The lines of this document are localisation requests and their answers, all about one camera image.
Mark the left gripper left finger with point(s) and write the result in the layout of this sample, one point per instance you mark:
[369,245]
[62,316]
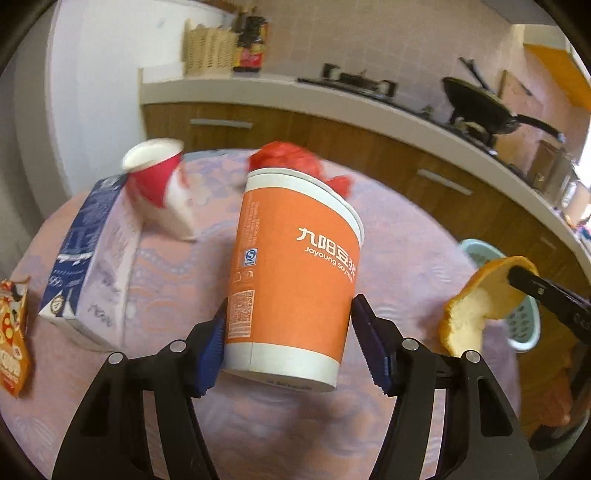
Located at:
[107,437]

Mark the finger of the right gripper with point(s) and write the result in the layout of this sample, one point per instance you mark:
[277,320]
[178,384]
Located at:
[571,310]

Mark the orange peel piece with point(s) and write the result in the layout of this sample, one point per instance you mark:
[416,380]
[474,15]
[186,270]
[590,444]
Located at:
[480,300]

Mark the orange soy milk cup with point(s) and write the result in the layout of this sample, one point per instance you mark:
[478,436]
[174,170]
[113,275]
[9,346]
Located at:
[292,279]

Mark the light blue perforated trash basket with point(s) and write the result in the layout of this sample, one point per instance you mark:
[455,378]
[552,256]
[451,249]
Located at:
[524,319]

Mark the wooden kitchen cabinet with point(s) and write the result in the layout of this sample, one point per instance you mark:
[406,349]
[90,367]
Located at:
[463,204]

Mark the right hand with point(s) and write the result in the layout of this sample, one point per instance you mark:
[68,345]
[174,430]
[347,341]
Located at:
[546,396]

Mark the steel thermos flask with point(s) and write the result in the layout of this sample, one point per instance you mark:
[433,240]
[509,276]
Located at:
[561,175]

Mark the blue white milk carton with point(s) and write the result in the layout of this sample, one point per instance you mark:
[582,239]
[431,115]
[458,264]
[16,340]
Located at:
[86,292]

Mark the pink patterned tablecloth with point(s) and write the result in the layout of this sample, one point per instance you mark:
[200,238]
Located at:
[402,400]

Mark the black frying pan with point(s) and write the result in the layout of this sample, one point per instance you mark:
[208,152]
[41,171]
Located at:
[477,105]

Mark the red and white paper cup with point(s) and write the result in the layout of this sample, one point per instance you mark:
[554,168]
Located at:
[159,186]

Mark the black gas stove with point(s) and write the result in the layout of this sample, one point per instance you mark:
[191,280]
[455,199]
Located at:
[385,91]

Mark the red crumpled plastic bag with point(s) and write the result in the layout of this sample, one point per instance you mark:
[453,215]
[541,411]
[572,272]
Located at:
[291,156]

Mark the woven beige basket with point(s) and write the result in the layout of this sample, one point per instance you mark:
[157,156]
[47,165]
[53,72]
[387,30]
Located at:
[208,50]

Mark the dark sauce bottle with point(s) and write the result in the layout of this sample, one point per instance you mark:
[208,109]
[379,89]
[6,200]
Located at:
[251,46]

